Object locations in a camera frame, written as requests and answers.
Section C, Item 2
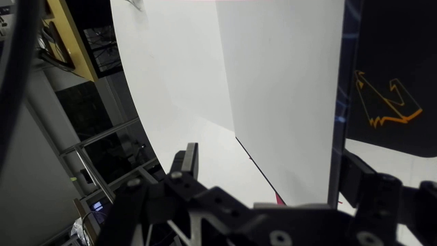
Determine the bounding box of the black mouse pad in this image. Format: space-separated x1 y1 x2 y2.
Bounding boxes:
345 0 437 159

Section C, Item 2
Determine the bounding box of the dark hardcover book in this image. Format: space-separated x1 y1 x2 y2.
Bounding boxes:
215 0 362 208

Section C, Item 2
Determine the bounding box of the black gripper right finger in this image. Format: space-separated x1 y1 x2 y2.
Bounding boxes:
341 149 405 220

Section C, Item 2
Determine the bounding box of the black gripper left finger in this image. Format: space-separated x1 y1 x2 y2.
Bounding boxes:
169 141 200 184

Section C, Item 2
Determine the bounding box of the red strip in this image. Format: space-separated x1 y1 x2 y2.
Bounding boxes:
272 190 287 207

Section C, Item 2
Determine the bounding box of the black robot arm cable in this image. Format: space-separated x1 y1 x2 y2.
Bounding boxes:
0 0 42 170

